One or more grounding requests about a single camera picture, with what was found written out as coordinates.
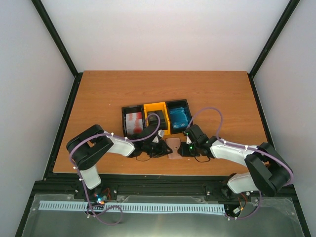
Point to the light blue slotted cable duct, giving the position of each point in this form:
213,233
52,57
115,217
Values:
137,208

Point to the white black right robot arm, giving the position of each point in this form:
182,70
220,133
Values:
267,172

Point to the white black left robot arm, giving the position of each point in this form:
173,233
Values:
91,145

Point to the yellow card bin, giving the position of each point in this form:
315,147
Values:
158,106

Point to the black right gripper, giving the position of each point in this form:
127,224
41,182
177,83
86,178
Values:
183,152

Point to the black card stack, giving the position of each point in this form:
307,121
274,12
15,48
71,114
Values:
153,120

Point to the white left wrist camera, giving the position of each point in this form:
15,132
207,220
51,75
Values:
159,136

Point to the right connector with wires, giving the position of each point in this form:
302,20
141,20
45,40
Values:
242,201

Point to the black frame post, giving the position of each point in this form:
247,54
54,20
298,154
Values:
285,16
54,35

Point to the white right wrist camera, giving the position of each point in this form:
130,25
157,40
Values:
188,140

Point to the left electronics board with wires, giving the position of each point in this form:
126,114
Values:
102,197

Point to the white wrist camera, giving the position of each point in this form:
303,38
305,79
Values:
188,140
159,136

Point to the metal base plate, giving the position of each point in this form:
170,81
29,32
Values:
262,217

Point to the black right frame post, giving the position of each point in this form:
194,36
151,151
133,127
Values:
285,16

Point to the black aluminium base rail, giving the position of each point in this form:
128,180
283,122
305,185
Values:
209,187

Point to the black left frame post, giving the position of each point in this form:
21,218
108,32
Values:
54,35

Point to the blue card stack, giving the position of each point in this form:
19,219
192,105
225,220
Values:
178,118

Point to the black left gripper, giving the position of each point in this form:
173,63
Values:
162,151

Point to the red white card stack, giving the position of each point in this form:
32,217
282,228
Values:
134,123

